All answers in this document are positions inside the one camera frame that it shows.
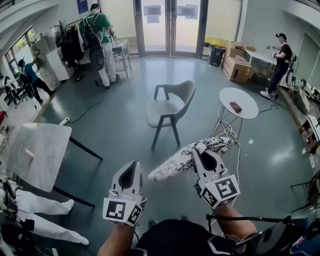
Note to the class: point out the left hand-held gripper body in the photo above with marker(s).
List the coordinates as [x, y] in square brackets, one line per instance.
[113, 210]

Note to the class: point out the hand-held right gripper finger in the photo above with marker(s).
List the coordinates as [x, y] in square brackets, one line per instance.
[196, 165]
[220, 165]

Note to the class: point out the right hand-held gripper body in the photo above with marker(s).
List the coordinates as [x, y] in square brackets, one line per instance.
[222, 190]

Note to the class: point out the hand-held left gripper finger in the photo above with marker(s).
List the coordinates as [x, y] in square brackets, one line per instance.
[140, 182]
[136, 185]

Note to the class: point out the white black floral cushion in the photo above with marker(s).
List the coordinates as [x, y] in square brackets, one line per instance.
[172, 165]

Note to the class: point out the grey chair with dark legs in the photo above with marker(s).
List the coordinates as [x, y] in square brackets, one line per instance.
[163, 112]

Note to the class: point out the person's left forearm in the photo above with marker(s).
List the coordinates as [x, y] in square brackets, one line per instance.
[117, 240]

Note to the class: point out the person's right forearm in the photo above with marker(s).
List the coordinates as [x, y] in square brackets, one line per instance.
[232, 222]

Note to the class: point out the white paper scrap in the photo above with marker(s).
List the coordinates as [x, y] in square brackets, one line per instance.
[251, 141]

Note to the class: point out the red pouch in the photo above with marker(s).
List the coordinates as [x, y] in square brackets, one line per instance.
[235, 106]

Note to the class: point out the person's black clothing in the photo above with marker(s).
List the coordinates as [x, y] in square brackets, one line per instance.
[175, 237]

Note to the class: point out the round white side table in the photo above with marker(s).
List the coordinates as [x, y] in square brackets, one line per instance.
[240, 100]

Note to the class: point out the marble table with black legs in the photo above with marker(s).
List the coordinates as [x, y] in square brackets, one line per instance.
[40, 150]

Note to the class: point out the white power strip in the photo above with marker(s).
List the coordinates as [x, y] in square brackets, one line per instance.
[64, 121]

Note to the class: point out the large cardboard box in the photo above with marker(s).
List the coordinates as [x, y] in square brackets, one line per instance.
[236, 68]

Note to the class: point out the black bin with yellow bag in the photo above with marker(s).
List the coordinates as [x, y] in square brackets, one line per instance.
[216, 55]

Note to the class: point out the long white table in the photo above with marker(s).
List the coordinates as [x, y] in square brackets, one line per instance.
[260, 56]

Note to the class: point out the open cardboard box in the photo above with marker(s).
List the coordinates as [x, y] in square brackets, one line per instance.
[237, 50]

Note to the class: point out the small white metal table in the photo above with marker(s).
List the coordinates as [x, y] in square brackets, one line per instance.
[121, 47]

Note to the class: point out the glass double doors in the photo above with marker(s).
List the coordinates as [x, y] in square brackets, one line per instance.
[170, 27]

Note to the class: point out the white drawer cabinet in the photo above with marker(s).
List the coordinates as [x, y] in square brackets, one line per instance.
[61, 62]

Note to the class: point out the clothes rack with dark clothes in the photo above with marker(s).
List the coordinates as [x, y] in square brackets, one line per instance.
[71, 47]

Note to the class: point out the white pegboard shelf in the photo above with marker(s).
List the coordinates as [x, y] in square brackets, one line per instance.
[45, 62]

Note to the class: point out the potted plant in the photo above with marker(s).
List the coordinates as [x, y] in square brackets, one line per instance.
[60, 32]

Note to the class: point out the blue poster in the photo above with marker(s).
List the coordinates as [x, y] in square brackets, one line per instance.
[81, 6]

